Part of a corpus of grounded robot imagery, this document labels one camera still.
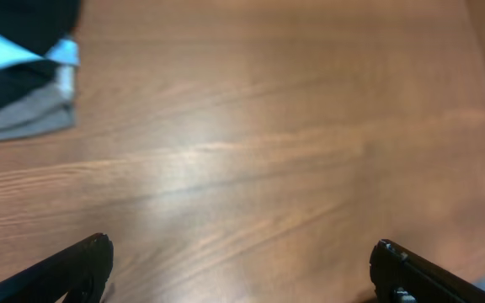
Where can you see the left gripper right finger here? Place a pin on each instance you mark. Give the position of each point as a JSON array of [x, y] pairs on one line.
[[400, 275]]

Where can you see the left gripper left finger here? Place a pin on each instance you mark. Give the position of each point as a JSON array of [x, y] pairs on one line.
[[78, 273]]

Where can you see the black t-shirt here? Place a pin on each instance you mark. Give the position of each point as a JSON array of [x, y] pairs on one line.
[[37, 25]]

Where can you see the grey folded garment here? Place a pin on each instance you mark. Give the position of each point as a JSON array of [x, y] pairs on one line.
[[43, 111]]

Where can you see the black folded garment in pile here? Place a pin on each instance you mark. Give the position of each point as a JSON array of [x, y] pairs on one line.
[[19, 80]]

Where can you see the light blue printed t-shirt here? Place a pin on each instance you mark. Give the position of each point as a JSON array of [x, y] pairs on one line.
[[65, 51]]

